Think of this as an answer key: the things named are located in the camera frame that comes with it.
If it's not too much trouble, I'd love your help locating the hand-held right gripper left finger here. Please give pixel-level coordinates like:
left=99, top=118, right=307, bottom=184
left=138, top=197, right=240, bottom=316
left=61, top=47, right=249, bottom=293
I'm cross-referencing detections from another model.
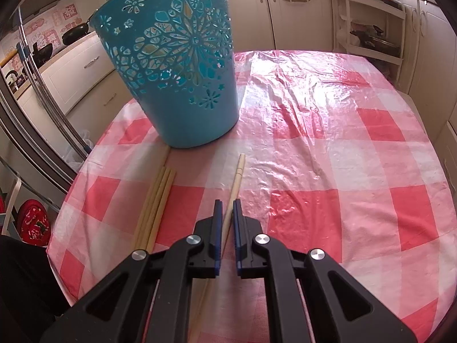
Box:
left=69, top=199, right=224, bottom=343

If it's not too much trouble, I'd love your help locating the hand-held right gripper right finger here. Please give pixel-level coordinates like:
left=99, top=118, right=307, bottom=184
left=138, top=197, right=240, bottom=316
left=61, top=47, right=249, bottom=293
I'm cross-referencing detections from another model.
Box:
left=233, top=199, right=418, bottom=343

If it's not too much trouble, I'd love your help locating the light wooden chopstick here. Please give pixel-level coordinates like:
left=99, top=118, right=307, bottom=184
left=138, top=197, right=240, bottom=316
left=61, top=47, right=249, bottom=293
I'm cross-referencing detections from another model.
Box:
left=189, top=153, right=247, bottom=343

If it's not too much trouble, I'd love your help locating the pile of wooden chopsticks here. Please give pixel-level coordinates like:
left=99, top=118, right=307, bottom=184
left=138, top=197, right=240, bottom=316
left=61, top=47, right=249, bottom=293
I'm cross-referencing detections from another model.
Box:
left=132, top=148, right=177, bottom=254

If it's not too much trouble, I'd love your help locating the blue perforated plastic basket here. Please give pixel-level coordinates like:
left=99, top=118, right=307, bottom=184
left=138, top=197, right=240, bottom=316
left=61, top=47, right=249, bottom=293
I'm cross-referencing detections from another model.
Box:
left=89, top=0, right=240, bottom=149

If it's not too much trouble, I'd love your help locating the red white checkered tablecloth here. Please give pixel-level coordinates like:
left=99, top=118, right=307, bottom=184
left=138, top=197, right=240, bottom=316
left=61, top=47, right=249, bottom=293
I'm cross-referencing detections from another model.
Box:
left=46, top=49, right=451, bottom=343

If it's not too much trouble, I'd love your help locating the red patterned cloth item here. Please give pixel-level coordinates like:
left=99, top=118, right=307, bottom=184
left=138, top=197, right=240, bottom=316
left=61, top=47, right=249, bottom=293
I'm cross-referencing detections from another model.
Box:
left=18, top=200, right=51, bottom=248

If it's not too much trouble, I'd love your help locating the dark lidded pan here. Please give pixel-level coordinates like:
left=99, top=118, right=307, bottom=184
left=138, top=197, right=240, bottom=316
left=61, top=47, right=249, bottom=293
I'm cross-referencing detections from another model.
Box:
left=350, top=25, right=400, bottom=58

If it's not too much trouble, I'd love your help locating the white tiered trolley rack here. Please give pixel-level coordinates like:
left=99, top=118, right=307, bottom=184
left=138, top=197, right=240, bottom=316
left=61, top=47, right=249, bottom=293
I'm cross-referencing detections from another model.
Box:
left=334, top=0, right=408, bottom=79

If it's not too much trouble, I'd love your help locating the black wok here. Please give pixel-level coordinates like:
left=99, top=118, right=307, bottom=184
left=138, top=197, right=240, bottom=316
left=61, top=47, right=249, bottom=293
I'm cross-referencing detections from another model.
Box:
left=61, top=21, right=90, bottom=46

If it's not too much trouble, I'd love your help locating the cream drawer cabinet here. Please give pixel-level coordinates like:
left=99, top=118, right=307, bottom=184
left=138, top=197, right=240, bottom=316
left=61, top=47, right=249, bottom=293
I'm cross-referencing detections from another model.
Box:
left=384, top=0, right=457, bottom=151

